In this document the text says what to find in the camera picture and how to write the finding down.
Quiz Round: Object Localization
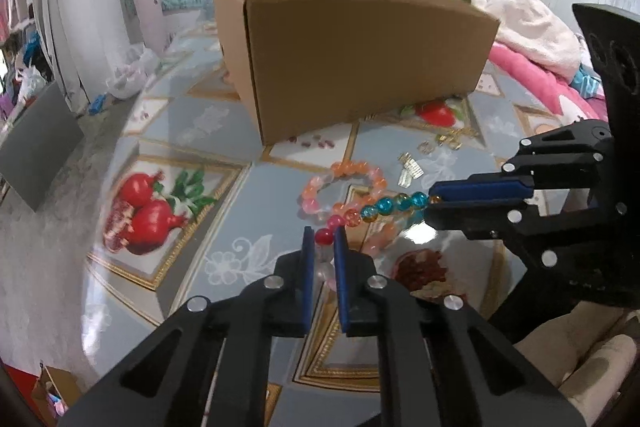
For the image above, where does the pink board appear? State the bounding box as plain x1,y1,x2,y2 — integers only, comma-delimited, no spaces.
129,0,168,52

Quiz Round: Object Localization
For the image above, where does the fruit print tablecloth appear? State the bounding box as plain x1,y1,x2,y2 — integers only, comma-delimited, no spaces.
82,19,608,427

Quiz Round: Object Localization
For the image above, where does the colourful beaded bracelet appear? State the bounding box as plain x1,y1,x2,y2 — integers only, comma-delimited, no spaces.
299,161,432,258

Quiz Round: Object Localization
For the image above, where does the white fleece blanket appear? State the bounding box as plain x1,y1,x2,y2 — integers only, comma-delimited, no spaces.
460,0,583,75

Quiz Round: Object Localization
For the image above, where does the light blue plastic item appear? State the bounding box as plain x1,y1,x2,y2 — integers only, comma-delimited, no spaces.
572,72,603,98

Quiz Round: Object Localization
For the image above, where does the pink floral blanket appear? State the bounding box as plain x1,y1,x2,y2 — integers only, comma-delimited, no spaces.
487,42,613,124

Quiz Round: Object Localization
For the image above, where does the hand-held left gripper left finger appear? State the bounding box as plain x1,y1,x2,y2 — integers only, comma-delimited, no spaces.
57,227,316,427

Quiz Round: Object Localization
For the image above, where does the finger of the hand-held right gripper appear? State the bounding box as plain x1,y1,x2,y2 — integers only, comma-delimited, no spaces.
425,187,626,269
430,119,613,205

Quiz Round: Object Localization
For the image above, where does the grey cabinet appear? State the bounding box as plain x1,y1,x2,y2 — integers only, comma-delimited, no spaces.
0,82,85,212

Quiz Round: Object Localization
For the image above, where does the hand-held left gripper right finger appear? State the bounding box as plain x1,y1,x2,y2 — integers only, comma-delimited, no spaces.
332,227,586,427

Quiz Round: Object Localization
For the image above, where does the row of hanging clothes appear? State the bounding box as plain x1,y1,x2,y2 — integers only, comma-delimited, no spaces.
0,0,48,122

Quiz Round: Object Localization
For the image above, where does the large cardboard box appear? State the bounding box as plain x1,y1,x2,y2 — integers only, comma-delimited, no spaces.
211,0,501,146

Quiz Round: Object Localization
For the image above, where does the beige fleece clothing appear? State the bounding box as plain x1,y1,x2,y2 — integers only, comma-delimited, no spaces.
515,304,640,427

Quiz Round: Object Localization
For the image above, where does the small cardboard box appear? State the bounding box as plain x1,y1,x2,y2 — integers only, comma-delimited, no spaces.
30,364,83,425

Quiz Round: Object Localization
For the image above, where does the white plastic bag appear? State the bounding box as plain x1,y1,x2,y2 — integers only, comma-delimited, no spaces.
15,64,48,100
106,47,161,100

